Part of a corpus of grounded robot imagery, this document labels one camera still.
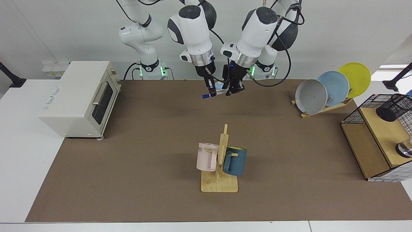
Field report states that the black mesh pen holder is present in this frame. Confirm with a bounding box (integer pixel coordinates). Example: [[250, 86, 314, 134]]
[[376, 96, 412, 122]]

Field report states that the light blue plate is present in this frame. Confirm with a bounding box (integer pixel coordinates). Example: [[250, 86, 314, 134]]
[[317, 71, 350, 107]]

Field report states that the wire basket with wooden floor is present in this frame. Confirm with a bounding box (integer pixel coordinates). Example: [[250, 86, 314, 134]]
[[340, 93, 412, 182]]

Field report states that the brown table cloth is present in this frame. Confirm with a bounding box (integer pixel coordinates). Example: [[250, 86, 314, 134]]
[[25, 79, 412, 223]]

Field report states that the grey plate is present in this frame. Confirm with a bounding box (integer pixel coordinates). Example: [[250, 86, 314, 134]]
[[295, 79, 328, 115]]

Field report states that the blue and white marker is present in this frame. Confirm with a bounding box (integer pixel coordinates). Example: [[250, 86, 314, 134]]
[[202, 90, 227, 99]]

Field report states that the black camera stand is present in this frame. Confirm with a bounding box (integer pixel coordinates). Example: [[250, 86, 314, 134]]
[[382, 62, 412, 92], [0, 62, 27, 88]]

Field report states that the wooden cup stand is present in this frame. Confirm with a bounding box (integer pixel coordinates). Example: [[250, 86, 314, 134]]
[[201, 124, 239, 193]]

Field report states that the teal cup with yellow inside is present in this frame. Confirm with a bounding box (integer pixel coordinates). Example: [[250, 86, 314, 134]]
[[223, 146, 248, 177]]

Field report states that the shiny metal round container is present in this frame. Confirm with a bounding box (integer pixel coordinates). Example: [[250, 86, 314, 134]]
[[395, 137, 412, 158]]

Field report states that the black base cable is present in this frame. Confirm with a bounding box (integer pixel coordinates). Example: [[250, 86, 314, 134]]
[[123, 62, 142, 80]]

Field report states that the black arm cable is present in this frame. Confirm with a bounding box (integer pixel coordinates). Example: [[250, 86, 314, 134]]
[[206, 28, 231, 83], [253, 0, 304, 87]]

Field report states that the pale toaster oven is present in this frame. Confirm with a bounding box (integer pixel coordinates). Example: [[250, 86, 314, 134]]
[[38, 61, 122, 140]]

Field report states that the yellow plate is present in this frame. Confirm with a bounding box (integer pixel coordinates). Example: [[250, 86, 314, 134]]
[[337, 62, 371, 99]]

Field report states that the white wall socket strip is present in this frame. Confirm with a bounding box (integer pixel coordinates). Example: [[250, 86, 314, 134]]
[[42, 62, 70, 78]]

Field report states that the wooden plate rack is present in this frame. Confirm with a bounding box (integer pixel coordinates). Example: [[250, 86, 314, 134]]
[[291, 98, 354, 119]]

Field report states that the pink cup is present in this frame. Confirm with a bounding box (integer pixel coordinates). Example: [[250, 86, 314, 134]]
[[196, 142, 220, 172]]

